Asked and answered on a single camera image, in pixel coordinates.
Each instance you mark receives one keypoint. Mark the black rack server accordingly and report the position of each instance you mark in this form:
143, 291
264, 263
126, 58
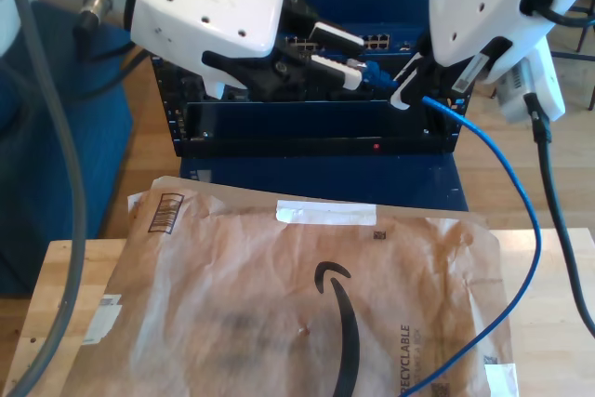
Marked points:
190, 90

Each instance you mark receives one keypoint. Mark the black metal chair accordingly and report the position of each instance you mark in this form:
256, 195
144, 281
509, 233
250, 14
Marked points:
572, 56

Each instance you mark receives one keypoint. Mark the dark blue rack base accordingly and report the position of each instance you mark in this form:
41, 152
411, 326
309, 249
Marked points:
325, 178

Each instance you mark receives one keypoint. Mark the blue sofa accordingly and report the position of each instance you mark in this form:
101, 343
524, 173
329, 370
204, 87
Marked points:
46, 183

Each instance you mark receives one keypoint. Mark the brown paper mailer with logo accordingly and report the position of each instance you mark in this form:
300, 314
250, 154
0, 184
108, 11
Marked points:
260, 322

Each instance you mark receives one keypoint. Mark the black server rack frame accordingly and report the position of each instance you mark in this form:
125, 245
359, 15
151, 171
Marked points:
167, 104

